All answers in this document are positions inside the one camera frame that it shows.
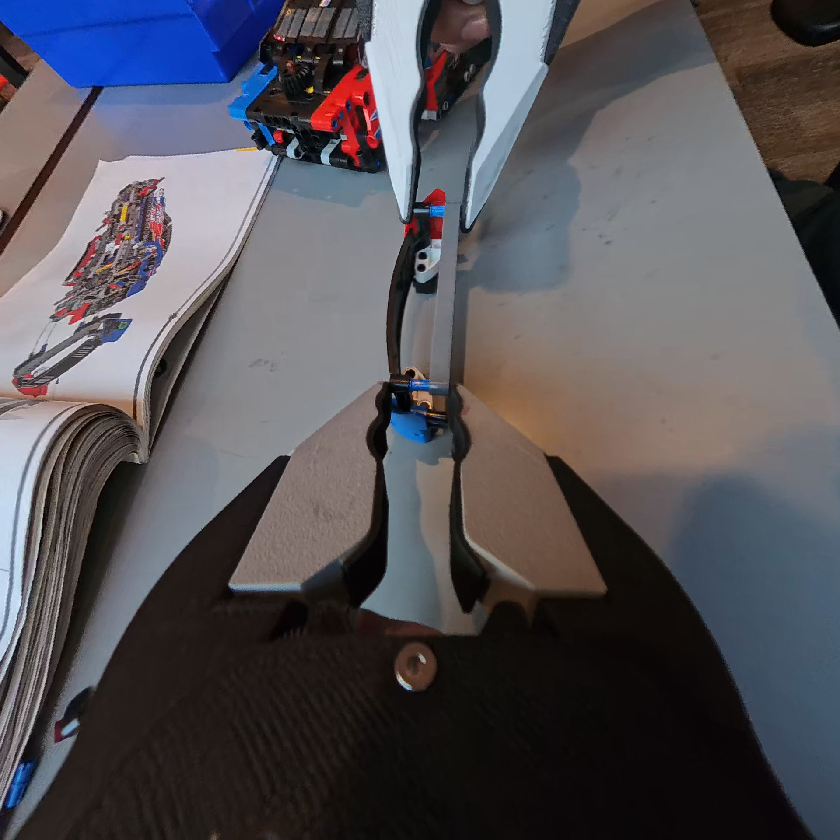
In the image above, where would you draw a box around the mesh office chair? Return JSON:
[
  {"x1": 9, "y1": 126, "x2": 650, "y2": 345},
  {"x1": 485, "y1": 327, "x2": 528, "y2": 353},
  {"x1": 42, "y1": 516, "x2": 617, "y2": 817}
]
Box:
[{"x1": 771, "y1": 0, "x2": 840, "y2": 48}]

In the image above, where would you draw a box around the pile of loose toy bricks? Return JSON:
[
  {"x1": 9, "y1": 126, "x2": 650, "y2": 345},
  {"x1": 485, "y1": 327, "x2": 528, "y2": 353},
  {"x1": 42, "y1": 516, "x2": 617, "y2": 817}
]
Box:
[{"x1": 10, "y1": 686, "x2": 96, "y2": 809}]

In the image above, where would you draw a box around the grey desk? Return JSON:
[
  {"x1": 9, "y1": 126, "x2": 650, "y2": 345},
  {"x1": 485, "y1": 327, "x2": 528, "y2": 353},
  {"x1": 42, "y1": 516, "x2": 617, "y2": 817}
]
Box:
[{"x1": 0, "y1": 0, "x2": 840, "y2": 840}]

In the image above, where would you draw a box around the blue box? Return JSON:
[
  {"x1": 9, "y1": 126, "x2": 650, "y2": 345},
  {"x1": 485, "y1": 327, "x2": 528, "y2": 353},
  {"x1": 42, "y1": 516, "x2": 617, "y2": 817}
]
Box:
[{"x1": 0, "y1": 0, "x2": 286, "y2": 89}]

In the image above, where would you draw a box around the person's right hand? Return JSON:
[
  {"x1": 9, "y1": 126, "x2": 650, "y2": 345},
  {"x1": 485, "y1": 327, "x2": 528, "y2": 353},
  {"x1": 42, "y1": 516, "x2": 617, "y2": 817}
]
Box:
[{"x1": 432, "y1": 0, "x2": 493, "y2": 55}]

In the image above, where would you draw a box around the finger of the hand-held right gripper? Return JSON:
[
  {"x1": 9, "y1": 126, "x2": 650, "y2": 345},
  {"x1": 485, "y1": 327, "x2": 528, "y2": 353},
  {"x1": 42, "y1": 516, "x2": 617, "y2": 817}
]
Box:
[
  {"x1": 363, "y1": 0, "x2": 431, "y2": 223},
  {"x1": 458, "y1": 0, "x2": 560, "y2": 234}
]

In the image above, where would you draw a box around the white adjoining table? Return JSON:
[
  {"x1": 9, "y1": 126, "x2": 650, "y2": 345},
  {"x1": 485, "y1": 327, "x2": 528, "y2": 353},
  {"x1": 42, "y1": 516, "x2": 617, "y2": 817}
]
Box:
[{"x1": 0, "y1": 59, "x2": 99, "y2": 250}]

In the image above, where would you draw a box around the black panel toy brick assembly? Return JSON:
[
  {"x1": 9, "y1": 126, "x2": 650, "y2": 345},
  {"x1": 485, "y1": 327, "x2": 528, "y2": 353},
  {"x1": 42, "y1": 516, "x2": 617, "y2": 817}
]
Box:
[{"x1": 382, "y1": 187, "x2": 468, "y2": 444}]

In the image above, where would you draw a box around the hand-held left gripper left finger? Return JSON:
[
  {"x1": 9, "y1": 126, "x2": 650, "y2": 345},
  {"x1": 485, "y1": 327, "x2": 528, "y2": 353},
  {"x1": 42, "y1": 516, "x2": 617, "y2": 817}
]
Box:
[{"x1": 228, "y1": 382, "x2": 389, "y2": 608}]

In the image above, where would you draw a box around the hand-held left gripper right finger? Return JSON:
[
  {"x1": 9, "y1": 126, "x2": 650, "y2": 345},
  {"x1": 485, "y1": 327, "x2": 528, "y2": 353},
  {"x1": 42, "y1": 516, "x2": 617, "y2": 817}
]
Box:
[{"x1": 448, "y1": 384, "x2": 608, "y2": 614}]

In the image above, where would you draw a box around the red blue toy brick car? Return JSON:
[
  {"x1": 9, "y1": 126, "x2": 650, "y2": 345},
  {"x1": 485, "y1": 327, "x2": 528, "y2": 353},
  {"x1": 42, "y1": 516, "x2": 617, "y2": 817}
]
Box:
[{"x1": 228, "y1": 0, "x2": 493, "y2": 175}]

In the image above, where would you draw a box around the long dark toy beam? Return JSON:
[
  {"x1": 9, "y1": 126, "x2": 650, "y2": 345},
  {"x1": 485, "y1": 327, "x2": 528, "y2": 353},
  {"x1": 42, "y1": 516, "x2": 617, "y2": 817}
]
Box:
[{"x1": 428, "y1": 202, "x2": 462, "y2": 398}]

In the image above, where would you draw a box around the open building instruction booklet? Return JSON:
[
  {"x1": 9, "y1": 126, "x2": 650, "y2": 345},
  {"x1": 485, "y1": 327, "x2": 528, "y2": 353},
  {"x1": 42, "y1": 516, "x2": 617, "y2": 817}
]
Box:
[{"x1": 0, "y1": 154, "x2": 282, "y2": 808}]

